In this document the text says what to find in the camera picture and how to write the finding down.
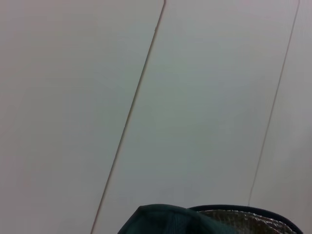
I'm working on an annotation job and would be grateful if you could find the dark teal insulated lunch bag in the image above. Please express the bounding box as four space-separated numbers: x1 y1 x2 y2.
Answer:
117 204 303 234

